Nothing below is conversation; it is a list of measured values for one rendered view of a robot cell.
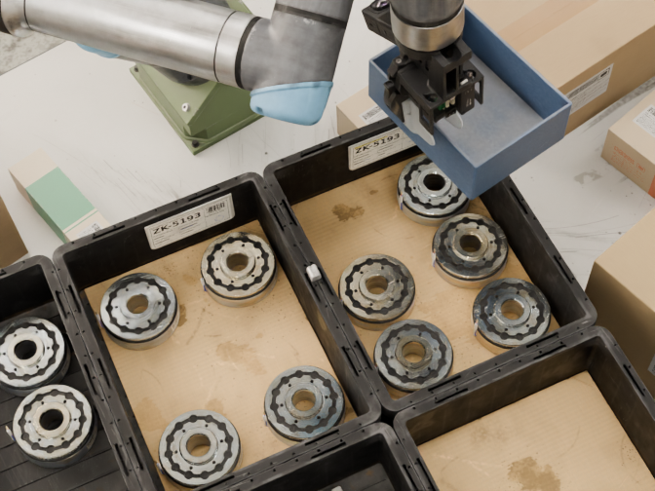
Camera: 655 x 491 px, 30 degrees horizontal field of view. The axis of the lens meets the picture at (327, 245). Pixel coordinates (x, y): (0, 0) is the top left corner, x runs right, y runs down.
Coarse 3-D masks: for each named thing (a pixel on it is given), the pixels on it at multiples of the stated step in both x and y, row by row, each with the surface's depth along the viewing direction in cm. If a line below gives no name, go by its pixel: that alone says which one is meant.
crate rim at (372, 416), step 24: (216, 192) 164; (264, 192) 164; (144, 216) 162; (96, 240) 161; (288, 240) 160; (72, 288) 157; (312, 288) 158; (72, 312) 156; (336, 336) 153; (96, 360) 152; (360, 384) 149; (120, 408) 149; (120, 432) 147; (288, 456) 145; (144, 480) 144; (216, 480) 144; (240, 480) 144
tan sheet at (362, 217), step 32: (352, 192) 175; (384, 192) 175; (320, 224) 173; (352, 224) 172; (384, 224) 172; (416, 224) 172; (320, 256) 170; (352, 256) 170; (416, 256) 169; (512, 256) 169; (416, 288) 167; (448, 288) 167; (480, 288) 167; (448, 320) 164; (480, 352) 162
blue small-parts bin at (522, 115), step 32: (480, 32) 152; (384, 64) 150; (480, 64) 155; (512, 64) 149; (512, 96) 152; (544, 96) 147; (448, 128) 150; (480, 128) 150; (512, 128) 150; (544, 128) 143; (448, 160) 144; (480, 160) 148; (512, 160) 144; (480, 192) 145
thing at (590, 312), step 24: (384, 120) 169; (336, 144) 167; (288, 216) 162; (528, 216) 160; (312, 264) 158; (576, 288) 155; (336, 312) 154; (360, 360) 151; (504, 360) 150; (432, 384) 149; (456, 384) 149; (384, 408) 148
